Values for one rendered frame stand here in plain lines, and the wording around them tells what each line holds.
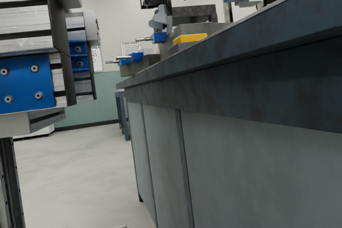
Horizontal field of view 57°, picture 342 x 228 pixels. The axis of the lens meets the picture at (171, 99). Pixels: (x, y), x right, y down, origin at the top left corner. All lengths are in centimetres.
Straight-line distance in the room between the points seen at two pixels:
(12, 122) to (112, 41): 754
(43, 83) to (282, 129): 36
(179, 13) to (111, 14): 306
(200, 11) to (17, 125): 516
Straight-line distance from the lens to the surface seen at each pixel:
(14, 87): 55
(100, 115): 805
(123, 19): 827
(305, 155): 39
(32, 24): 52
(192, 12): 562
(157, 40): 98
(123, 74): 130
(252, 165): 51
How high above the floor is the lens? 74
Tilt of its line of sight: 2 degrees down
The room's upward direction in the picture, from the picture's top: 7 degrees counter-clockwise
